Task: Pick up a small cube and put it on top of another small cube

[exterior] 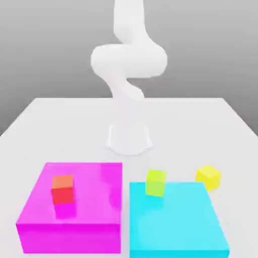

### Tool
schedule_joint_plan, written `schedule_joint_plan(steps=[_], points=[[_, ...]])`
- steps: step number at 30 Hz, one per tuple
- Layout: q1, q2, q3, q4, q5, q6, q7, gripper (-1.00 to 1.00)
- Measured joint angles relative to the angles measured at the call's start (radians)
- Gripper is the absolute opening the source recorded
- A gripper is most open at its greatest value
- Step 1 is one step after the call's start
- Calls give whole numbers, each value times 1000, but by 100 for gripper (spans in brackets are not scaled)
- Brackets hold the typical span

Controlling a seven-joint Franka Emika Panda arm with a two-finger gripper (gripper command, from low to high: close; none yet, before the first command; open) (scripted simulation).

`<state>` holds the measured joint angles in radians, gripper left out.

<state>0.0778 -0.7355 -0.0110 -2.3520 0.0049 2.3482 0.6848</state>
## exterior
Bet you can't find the small lime green cube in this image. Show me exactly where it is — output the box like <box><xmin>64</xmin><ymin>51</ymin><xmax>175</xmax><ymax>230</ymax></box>
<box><xmin>145</xmin><ymin>169</ymin><xmax>167</xmax><ymax>198</ymax></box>

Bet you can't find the small red cube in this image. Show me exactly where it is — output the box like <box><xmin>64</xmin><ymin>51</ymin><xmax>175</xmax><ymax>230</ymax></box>
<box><xmin>51</xmin><ymin>174</ymin><xmax>75</xmax><ymax>205</ymax></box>

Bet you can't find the small yellow cube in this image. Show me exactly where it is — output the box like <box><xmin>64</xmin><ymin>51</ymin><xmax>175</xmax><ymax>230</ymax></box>
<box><xmin>195</xmin><ymin>165</ymin><xmax>222</xmax><ymax>191</ymax></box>

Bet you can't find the large magenta box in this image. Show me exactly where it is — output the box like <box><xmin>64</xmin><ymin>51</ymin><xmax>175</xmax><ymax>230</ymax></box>
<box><xmin>16</xmin><ymin>162</ymin><xmax>123</xmax><ymax>254</ymax></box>

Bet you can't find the large cyan box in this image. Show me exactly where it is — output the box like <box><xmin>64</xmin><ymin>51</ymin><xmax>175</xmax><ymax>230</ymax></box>
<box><xmin>128</xmin><ymin>181</ymin><xmax>230</xmax><ymax>258</ymax></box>

